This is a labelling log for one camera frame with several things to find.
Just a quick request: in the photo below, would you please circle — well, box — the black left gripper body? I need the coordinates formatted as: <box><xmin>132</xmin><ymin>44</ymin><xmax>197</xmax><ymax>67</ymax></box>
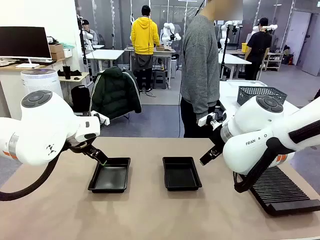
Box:
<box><xmin>66</xmin><ymin>139</ymin><xmax>101</xmax><ymax>157</ymax></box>

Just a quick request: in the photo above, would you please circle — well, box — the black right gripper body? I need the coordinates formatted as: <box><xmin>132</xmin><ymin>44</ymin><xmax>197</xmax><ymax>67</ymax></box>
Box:
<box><xmin>210</xmin><ymin>124</ymin><xmax>227</xmax><ymax>155</ymax></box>

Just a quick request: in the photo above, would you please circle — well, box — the black ESD tray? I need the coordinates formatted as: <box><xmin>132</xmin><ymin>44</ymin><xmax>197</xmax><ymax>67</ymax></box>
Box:
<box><xmin>162</xmin><ymin>156</ymin><xmax>203</xmax><ymax>192</ymax></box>
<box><xmin>87</xmin><ymin>157</ymin><xmax>132</xmax><ymax>194</ymax></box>

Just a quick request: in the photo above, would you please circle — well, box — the person's right forearm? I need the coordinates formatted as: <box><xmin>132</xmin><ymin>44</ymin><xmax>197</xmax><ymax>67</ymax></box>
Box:
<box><xmin>193</xmin><ymin>82</ymin><xmax>218</xmax><ymax>121</ymax></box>

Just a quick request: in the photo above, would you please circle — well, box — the white work table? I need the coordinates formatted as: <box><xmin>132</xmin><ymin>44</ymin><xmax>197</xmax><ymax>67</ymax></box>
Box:
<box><xmin>218</xmin><ymin>79</ymin><xmax>301</xmax><ymax>118</ymax></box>

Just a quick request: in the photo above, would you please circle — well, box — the black backpack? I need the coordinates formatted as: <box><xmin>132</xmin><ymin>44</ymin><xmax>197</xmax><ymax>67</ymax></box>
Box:
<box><xmin>70</xmin><ymin>84</ymin><xmax>91</xmax><ymax>113</ymax></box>

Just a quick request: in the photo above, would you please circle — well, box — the grey mesh basket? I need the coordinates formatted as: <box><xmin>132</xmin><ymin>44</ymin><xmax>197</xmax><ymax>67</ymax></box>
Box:
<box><xmin>236</xmin><ymin>86</ymin><xmax>288</xmax><ymax>107</ymax></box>

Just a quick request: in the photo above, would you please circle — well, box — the dark green puffer jacket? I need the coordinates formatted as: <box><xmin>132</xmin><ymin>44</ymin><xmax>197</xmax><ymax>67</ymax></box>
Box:
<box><xmin>89</xmin><ymin>66</ymin><xmax>143</xmax><ymax>121</ymax></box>

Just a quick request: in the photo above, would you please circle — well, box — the white shallow tray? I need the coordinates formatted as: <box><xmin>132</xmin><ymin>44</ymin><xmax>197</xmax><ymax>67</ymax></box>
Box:
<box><xmin>226</xmin><ymin>79</ymin><xmax>268</xmax><ymax>88</ymax></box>

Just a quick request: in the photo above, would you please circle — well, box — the small wooden side table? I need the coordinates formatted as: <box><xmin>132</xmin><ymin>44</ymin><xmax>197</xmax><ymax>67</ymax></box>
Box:
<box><xmin>58</xmin><ymin>71</ymin><xmax>90</xmax><ymax>101</ymax></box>

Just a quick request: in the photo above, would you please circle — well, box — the black cloth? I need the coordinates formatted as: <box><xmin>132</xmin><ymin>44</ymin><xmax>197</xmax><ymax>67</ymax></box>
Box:
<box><xmin>57</xmin><ymin>69</ymin><xmax>83</xmax><ymax>77</ymax></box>

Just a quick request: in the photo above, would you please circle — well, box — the black tumbler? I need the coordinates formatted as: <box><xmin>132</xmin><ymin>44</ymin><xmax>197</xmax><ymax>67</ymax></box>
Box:
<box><xmin>62</xmin><ymin>64</ymin><xmax>72</xmax><ymax>80</ymax></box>

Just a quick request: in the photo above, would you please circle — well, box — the white cylindrical air purifier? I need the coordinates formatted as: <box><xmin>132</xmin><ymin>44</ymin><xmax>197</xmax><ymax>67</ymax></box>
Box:
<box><xmin>20</xmin><ymin>69</ymin><xmax>64</xmax><ymax>100</ymax></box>

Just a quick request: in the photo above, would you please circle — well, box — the person in grey sweater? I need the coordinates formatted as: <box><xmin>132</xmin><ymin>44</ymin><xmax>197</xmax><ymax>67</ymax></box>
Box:
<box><xmin>180</xmin><ymin>0</ymin><xmax>245</xmax><ymax>139</ymax></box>

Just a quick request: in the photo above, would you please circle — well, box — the black slotted board rack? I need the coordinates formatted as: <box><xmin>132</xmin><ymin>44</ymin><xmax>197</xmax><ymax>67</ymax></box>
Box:
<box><xmin>239</xmin><ymin>166</ymin><xmax>320</xmax><ymax>217</ymax></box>

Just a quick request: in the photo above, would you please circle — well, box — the white lab table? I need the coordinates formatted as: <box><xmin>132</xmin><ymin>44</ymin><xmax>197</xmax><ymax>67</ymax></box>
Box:
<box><xmin>218</xmin><ymin>53</ymin><xmax>252</xmax><ymax>81</ymax></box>
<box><xmin>85</xmin><ymin>49</ymin><xmax>125</xmax><ymax>76</ymax></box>

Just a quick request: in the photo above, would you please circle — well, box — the grey step stool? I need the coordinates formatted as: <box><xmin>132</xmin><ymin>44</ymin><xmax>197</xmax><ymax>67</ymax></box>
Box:
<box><xmin>152</xmin><ymin>70</ymin><xmax>168</xmax><ymax>90</ymax></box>

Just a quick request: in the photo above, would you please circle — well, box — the wooden top desk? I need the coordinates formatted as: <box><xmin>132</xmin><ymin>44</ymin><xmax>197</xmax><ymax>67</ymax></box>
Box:
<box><xmin>0</xmin><ymin>56</ymin><xmax>73</xmax><ymax>118</ymax></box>

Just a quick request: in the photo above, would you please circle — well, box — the black tripod stand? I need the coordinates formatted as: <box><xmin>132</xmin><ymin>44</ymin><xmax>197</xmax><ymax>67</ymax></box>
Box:
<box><xmin>219</xmin><ymin>24</ymin><xmax>232</xmax><ymax>80</ymax></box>
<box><xmin>76</xmin><ymin>14</ymin><xmax>89</xmax><ymax>73</ymax></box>

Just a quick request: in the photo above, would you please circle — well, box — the brown cardboard box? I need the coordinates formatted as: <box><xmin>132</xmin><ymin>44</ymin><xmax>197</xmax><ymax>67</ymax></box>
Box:
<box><xmin>50</xmin><ymin>51</ymin><xmax>66</xmax><ymax>61</ymax></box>
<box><xmin>48</xmin><ymin>43</ymin><xmax>64</xmax><ymax>53</ymax></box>

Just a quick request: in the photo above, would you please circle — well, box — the low white shelf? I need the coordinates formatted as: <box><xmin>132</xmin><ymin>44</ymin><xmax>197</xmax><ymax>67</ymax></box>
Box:
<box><xmin>262</xmin><ymin>51</ymin><xmax>285</xmax><ymax>72</ymax></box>

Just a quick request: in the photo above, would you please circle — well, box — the person in black shirt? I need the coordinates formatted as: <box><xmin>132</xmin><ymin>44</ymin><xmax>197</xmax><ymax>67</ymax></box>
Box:
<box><xmin>244</xmin><ymin>17</ymin><xmax>273</xmax><ymax>81</ymax></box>

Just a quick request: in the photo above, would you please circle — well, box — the grey lab workbench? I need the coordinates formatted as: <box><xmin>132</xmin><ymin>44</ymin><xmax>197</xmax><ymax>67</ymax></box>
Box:
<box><xmin>124</xmin><ymin>46</ymin><xmax>177</xmax><ymax>90</ymax></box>

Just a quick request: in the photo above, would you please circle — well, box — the seated person in grey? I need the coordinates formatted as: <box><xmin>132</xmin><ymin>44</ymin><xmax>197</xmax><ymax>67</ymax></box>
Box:
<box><xmin>81</xmin><ymin>19</ymin><xmax>99</xmax><ymax>46</ymax></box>

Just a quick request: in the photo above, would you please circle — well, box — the black computer monitor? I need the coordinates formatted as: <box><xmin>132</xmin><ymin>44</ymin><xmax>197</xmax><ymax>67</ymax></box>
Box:
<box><xmin>0</xmin><ymin>26</ymin><xmax>53</xmax><ymax>69</ymax></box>

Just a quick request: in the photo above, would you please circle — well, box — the person in yellow hoodie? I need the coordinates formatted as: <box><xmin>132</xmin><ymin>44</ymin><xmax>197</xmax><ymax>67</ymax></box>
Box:
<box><xmin>130</xmin><ymin>4</ymin><xmax>161</xmax><ymax>92</ymax></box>

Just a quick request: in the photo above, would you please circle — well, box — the grey door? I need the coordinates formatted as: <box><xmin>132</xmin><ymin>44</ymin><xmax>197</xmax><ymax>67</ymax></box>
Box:
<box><xmin>284</xmin><ymin>10</ymin><xmax>313</xmax><ymax>66</ymax></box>

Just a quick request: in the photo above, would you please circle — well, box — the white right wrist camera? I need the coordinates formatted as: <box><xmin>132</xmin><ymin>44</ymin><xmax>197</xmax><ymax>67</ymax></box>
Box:
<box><xmin>197</xmin><ymin>112</ymin><xmax>223</xmax><ymax>131</ymax></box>

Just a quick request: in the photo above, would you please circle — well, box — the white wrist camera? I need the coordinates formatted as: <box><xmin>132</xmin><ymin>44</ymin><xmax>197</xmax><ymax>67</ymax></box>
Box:
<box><xmin>197</xmin><ymin>112</ymin><xmax>223</xmax><ymax>131</ymax></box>
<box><xmin>90</xmin><ymin>110</ymin><xmax>111</xmax><ymax>126</ymax></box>

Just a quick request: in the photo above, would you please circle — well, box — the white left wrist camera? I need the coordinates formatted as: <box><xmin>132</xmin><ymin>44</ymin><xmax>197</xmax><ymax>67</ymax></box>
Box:
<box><xmin>90</xmin><ymin>110</ymin><xmax>111</xmax><ymax>126</ymax></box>

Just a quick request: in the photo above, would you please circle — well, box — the black left arm cable sleeve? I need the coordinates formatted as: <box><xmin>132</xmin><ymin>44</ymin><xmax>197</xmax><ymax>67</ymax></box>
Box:
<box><xmin>0</xmin><ymin>141</ymin><xmax>76</xmax><ymax>202</ymax></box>

